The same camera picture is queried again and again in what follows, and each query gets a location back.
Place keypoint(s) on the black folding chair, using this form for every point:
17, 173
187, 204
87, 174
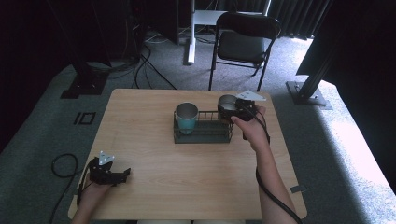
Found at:
243, 46

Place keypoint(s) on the grey tape piece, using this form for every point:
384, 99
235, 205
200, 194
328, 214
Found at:
298, 188

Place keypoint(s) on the person's right hand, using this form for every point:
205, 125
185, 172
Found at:
253, 130

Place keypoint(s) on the white desk frame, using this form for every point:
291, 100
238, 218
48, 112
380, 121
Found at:
199, 18

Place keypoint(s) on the dark curtain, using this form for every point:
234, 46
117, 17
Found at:
295, 15

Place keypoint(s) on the metal post with base plate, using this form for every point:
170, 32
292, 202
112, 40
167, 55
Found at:
308, 90

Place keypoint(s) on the black stand with base plate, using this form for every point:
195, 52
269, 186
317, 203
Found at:
84, 81

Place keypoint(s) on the person's left hand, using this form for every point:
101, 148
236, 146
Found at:
93, 194

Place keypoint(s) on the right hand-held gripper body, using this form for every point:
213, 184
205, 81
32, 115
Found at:
246, 109

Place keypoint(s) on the teal cup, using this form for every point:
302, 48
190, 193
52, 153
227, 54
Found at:
186, 121

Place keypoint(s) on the silver metal cup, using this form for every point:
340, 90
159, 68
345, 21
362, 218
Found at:
228, 102

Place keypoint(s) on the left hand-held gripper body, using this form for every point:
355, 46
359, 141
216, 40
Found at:
102, 174

